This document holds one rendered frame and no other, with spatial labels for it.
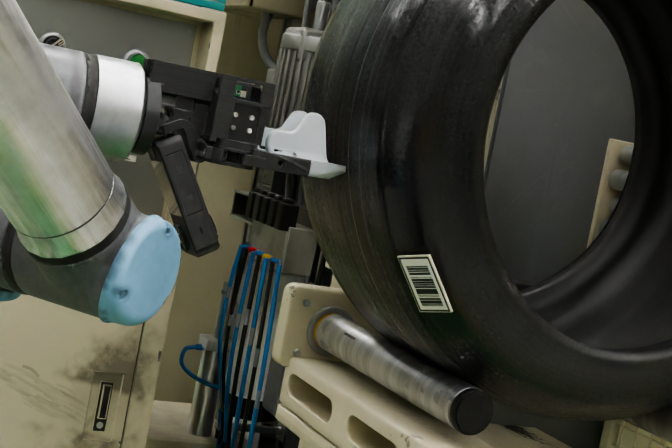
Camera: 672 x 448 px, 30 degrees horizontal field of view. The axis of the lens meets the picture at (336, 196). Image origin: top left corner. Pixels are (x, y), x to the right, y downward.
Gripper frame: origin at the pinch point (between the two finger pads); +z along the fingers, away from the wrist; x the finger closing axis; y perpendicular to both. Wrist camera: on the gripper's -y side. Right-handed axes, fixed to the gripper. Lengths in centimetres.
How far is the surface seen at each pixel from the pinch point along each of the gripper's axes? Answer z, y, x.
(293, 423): 10.2, -29.5, 19.6
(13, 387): -14, -38, 60
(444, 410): 12.3, -19.7, -8.9
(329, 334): 12.3, -18.7, 19.3
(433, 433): 13.6, -22.8, -5.6
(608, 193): 60, 4, 38
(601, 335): 43.5, -13.3, 11.0
